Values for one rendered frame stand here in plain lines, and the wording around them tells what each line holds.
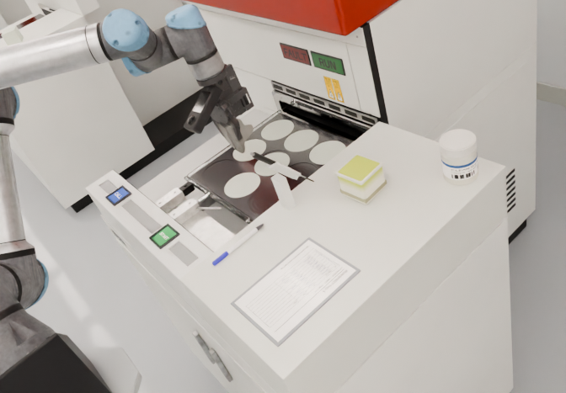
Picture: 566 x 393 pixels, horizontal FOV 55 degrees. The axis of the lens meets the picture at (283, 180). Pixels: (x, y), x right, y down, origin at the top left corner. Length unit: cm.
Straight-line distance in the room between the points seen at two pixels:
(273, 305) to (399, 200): 34
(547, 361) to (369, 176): 112
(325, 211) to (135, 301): 162
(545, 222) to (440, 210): 135
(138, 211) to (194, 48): 45
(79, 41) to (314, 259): 61
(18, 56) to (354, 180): 69
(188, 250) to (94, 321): 151
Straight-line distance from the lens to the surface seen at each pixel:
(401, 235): 108
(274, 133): 159
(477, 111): 174
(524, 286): 222
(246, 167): 149
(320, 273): 105
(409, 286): 109
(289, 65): 157
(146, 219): 138
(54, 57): 114
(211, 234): 136
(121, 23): 109
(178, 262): 122
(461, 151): 111
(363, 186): 112
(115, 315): 266
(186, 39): 121
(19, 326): 116
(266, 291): 106
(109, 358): 134
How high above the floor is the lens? 175
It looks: 37 degrees down
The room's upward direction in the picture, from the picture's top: 20 degrees counter-clockwise
